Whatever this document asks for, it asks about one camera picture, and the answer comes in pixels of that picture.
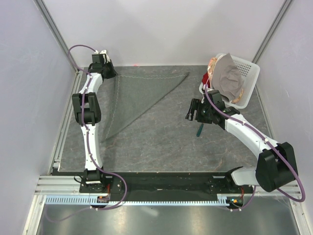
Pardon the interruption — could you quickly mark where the right aluminium frame post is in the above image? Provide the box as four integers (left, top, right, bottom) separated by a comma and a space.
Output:
252, 0, 294, 64

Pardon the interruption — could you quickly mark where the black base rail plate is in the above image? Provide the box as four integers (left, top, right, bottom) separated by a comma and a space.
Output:
79, 170, 253, 199

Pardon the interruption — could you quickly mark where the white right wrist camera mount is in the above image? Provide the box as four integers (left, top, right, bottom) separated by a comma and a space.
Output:
199, 83, 207, 103

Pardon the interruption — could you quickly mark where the white plastic basket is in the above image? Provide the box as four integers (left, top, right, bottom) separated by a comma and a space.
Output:
208, 53, 260, 109

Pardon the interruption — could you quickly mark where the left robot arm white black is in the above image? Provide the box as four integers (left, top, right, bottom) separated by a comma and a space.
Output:
72, 50, 117, 192

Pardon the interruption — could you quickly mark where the gold spoon green handle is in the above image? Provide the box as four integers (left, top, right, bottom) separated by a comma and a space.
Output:
196, 123, 204, 137

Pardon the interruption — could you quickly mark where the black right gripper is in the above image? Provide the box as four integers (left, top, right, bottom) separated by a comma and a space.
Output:
185, 98, 213, 124

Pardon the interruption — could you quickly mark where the grey cloth in basket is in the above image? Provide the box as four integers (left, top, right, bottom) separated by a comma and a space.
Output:
211, 53, 243, 101

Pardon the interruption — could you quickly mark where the red cloth in basket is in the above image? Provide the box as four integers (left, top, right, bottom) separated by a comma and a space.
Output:
201, 73, 212, 88

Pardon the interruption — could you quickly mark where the slotted cable duct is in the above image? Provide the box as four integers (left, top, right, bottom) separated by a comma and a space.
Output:
45, 195, 231, 206

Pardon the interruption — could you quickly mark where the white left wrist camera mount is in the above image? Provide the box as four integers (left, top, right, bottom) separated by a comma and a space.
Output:
94, 49, 111, 63

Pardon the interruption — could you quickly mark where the aluminium frame post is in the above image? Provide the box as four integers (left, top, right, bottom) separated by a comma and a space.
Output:
252, 0, 294, 64
34, 0, 81, 73

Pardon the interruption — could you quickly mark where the grey-green cloth napkin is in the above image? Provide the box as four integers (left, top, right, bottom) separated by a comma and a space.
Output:
102, 72, 189, 142

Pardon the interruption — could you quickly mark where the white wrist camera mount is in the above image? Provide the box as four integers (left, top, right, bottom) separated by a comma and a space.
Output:
94, 49, 111, 63
199, 83, 207, 103

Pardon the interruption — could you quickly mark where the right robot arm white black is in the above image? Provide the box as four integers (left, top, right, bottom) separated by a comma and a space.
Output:
185, 90, 298, 193

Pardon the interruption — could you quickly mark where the patterned pink cloth in basket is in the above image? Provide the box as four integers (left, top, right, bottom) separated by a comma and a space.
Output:
207, 57, 218, 74

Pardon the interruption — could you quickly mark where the left aluminium frame post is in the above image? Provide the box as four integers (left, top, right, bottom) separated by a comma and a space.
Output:
34, 0, 81, 73

